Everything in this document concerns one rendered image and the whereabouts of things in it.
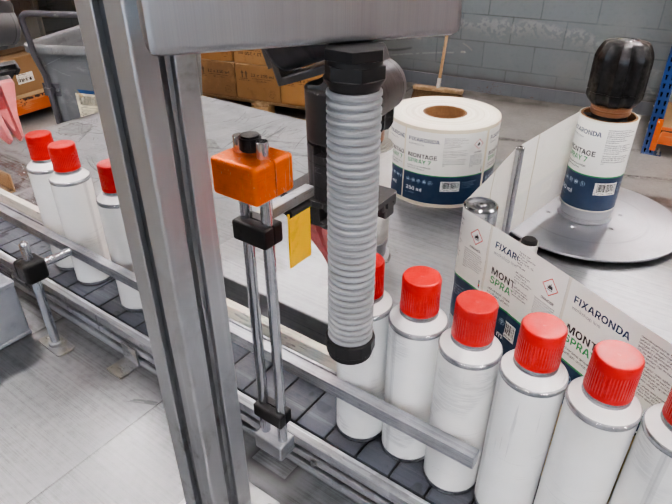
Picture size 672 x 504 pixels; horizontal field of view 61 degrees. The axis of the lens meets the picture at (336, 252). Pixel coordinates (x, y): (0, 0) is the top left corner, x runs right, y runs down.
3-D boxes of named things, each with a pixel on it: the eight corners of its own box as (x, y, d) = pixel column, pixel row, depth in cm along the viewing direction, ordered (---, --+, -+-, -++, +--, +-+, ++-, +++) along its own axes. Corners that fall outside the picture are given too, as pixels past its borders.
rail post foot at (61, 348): (76, 348, 78) (75, 343, 77) (58, 358, 76) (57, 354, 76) (55, 331, 81) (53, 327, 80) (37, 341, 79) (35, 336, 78)
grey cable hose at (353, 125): (383, 347, 41) (401, 44, 30) (356, 375, 39) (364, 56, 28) (344, 329, 43) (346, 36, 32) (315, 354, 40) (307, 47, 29)
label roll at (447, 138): (434, 157, 123) (441, 90, 115) (511, 187, 110) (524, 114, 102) (365, 181, 112) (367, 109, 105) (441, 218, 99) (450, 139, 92)
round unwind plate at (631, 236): (694, 210, 102) (697, 204, 101) (662, 291, 81) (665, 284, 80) (527, 170, 117) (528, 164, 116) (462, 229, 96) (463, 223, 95)
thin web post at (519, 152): (508, 262, 87) (530, 145, 77) (503, 268, 86) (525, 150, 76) (496, 258, 88) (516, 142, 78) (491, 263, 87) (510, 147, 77)
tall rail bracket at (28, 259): (100, 327, 82) (72, 226, 73) (53, 354, 77) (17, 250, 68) (86, 318, 83) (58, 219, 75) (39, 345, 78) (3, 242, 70)
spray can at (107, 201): (168, 298, 79) (142, 160, 68) (137, 317, 75) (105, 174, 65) (144, 286, 82) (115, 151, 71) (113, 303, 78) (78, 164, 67)
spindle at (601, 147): (617, 210, 99) (667, 38, 84) (604, 231, 93) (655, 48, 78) (565, 197, 103) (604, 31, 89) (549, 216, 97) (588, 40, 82)
